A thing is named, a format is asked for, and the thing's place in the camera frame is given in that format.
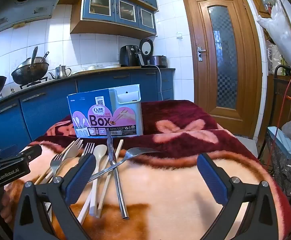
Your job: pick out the white dish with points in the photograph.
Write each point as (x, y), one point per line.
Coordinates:
(111, 65)

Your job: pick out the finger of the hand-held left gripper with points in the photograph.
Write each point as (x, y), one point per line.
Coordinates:
(33, 151)

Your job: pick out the beige spoon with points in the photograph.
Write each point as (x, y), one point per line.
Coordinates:
(100, 155)

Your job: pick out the person's left hand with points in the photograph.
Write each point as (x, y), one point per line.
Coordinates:
(5, 201)

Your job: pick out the blue wall cabinet glass doors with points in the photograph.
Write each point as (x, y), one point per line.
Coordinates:
(110, 27)

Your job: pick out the large black wok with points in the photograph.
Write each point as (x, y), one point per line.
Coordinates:
(28, 75)

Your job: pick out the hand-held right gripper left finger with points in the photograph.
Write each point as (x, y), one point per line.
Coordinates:
(81, 177)

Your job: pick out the wooden cutting board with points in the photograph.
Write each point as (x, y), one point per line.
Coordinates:
(93, 70)

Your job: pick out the grey range hood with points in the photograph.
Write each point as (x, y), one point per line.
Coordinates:
(15, 12)

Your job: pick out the silver fork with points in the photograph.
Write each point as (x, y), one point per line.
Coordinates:
(71, 150)

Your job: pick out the steel kettle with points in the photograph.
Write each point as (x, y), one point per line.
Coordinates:
(60, 72)

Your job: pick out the blue base cabinets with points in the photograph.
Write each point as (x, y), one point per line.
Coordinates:
(43, 112)

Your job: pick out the white plastic bag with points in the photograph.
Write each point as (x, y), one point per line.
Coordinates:
(283, 35)

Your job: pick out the black air fryer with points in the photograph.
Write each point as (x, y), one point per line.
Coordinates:
(128, 56)

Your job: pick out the wooden shelf unit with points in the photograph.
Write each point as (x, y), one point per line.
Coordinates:
(254, 0)

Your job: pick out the gas stove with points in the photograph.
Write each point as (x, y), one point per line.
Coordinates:
(33, 84)

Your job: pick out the red floral blanket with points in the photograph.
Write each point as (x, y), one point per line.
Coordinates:
(173, 192)

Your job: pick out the black metal rack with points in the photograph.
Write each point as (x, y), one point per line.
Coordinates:
(278, 85)

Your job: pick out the steel fork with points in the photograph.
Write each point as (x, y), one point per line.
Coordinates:
(138, 152)
(88, 148)
(55, 163)

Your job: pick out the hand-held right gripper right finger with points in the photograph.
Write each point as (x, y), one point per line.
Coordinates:
(211, 180)

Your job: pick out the blue chopsticks box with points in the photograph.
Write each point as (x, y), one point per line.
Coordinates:
(103, 110)

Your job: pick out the light blue plastic box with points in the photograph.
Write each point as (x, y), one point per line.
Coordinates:
(283, 142)

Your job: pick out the wooden door with glass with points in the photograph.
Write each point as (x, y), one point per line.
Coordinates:
(205, 80)

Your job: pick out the tan wooden chopstick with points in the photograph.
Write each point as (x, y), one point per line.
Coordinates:
(41, 177)

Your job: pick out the white light switch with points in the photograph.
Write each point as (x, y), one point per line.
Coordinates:
(179, 35)

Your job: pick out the steel ladle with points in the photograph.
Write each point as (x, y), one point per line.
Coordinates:
(33, 58)

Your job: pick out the white chopstick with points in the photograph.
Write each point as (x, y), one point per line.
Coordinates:
(84, 211)
(105, 192)

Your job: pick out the black rice cooker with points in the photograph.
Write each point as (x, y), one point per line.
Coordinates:
(158, 60)

